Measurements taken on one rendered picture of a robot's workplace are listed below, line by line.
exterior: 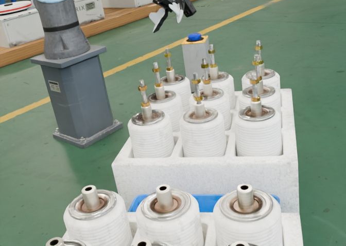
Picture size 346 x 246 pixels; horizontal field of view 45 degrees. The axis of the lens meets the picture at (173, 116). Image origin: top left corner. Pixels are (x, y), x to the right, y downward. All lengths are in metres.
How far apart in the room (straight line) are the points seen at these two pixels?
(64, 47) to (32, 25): 1.61
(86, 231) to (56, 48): 0.84
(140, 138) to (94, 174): 0.39
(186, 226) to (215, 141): 0.31
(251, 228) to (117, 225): 0.20
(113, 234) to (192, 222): 0.12
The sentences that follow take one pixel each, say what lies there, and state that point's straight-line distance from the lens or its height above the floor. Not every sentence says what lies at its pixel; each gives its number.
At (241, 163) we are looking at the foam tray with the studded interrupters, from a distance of 0.85.
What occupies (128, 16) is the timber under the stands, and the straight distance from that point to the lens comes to 3.39.
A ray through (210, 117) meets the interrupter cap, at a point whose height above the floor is 0.25.
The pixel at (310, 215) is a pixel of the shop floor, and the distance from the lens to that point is 1.00.
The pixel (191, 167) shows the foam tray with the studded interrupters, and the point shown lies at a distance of 0.87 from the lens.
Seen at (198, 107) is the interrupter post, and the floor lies 0.28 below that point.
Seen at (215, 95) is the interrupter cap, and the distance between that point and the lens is 0.98.
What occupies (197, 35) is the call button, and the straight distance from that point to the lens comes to 1.25.
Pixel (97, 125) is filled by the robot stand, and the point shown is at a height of 0.05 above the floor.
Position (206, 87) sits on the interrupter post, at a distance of 0.98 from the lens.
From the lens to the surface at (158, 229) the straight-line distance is 0.61.
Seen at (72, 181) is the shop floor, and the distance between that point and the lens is 1.27.
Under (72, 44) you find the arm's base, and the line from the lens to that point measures 1.38.
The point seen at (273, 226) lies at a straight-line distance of 0.60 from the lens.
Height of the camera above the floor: 0.62
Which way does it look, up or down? 24 degrees down
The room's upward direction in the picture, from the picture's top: 9 degrees counter-clockwise
